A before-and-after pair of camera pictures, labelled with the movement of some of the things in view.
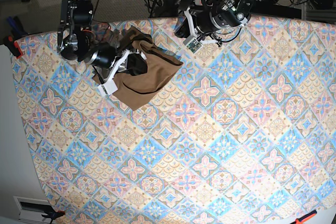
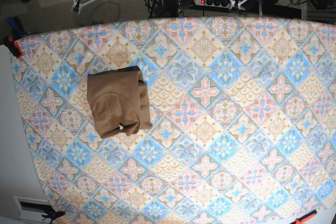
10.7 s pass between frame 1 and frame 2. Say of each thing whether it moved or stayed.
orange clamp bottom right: stayed
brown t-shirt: moved
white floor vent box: stayed
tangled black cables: stayed
